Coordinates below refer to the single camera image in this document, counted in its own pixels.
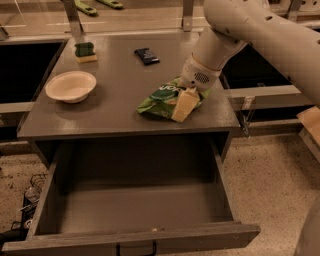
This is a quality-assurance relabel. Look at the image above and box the metal post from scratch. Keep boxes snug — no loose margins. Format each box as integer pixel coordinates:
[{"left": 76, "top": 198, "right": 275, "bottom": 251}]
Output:
[
  {"left": 181, "top": 0, "right": 194, "bottom": 32},
  {"left": 62, "top": 0, "right": 83, "bottom": 37}
]

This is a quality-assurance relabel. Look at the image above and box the black drawer handle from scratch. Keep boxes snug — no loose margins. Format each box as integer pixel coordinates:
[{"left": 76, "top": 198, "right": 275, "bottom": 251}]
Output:
[{"left": 116, "top": 241, "right": 157, "bottom": 256}]

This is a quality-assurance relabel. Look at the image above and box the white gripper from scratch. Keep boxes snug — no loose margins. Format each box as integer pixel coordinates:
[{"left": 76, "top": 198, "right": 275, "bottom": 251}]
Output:
[{"left": 171, "top": 55, "right": 221, "bottom": 122}]

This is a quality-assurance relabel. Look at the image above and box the green tool right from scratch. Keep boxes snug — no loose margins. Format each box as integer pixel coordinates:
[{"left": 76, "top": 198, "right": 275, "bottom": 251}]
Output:
[{"left": 97, "top": 0, "right": 123, "bottom": 10}]

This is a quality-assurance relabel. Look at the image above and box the metal post left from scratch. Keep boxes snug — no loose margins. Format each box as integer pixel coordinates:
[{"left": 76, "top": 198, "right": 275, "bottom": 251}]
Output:
[{"left": 62, "top": 0, "right": 83, "bottom": 37}]

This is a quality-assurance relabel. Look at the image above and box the green tool left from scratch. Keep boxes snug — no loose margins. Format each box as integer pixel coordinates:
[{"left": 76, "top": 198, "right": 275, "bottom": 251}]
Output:
[{"left": 74, "top": 0, "right": 98, "bottom": 17}]

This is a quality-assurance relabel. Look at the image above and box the dark blue snack bar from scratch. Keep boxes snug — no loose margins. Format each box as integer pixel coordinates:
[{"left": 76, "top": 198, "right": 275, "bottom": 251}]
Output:
[{"left": 134, "top": 48, "right": 160, "bottom": 66}]

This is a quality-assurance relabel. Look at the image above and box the open grey top drawer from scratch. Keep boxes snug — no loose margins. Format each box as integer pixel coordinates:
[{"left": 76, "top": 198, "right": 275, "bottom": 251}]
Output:
[{"left": 3, "top": 134, "right": 260, "bottom": 256}]

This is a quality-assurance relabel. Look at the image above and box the green yellow sponge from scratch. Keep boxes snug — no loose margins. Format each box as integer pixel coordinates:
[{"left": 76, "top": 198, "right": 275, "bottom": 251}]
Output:
[{"left": 75, "top": 42, "right": 97, "bottom": 63}]

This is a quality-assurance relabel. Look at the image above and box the green rice chip bag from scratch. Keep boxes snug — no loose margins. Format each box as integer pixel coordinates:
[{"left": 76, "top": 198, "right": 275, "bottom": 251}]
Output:
[{"left": 137, "top": 77, "right": 211, "bottom": 120}]

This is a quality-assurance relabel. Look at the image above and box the metal post middle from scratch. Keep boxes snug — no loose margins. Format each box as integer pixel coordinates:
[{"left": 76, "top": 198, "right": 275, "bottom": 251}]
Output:
[{"left": 181, "top": 0, "right": 194, "bottom": 32}]

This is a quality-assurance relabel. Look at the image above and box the brown cardboard piece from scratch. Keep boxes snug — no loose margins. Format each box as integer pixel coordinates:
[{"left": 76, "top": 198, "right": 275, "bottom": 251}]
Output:
[{"left": 297, "top": 106, "right": 320, "bottom": 145}]

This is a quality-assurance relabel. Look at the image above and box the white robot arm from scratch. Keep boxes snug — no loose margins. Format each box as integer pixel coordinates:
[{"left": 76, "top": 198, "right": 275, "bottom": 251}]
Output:
[{"left": 180, "top": 0, "right": 320, "bottom": 256}]

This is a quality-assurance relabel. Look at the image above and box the grey wooden drawer cabinet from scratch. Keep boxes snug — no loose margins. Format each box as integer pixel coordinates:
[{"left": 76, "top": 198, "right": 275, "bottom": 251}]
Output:
[{"left": 18, "top": 31, "right": 239, "bottom": 165}]

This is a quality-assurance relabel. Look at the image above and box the green tool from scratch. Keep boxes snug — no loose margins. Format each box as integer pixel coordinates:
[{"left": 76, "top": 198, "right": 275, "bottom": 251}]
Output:
[
  {"left": 74, "top": 0, "right": 98, "bottom": 17},
  {"left": 97, "top": 0, "right": 123, "bottom": 10}
]

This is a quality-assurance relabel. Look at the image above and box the white paper bowl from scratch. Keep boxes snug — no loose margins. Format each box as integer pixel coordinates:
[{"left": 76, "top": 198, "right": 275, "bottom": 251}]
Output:
[{"left": 45, "top": 71, "right": 97, "bottom": 103}]

